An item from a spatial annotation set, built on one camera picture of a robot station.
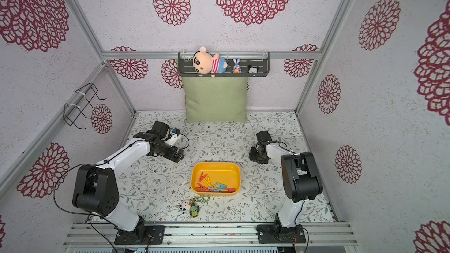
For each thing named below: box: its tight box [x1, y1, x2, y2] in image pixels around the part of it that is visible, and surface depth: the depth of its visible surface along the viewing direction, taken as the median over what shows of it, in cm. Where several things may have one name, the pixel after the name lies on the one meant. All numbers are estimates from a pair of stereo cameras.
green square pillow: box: [181, 76, 250, 123], surface depth 102 cm
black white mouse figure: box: [247, 64, 260, 74], surface depth 94 cm
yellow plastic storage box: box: [190, 161, 242, 196], surface depth 92 cm
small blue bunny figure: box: [232, 57, 242, 74], surface depth 93 cm
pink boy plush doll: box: [192, 45, 228, 78], surface depth 87 cm
